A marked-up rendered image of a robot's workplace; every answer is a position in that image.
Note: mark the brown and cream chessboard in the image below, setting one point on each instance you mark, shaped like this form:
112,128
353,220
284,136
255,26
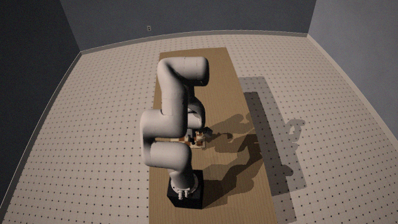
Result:
199,141

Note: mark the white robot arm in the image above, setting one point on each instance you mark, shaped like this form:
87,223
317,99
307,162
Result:
180,111

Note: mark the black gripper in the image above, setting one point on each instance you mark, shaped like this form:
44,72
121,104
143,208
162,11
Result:
191,133

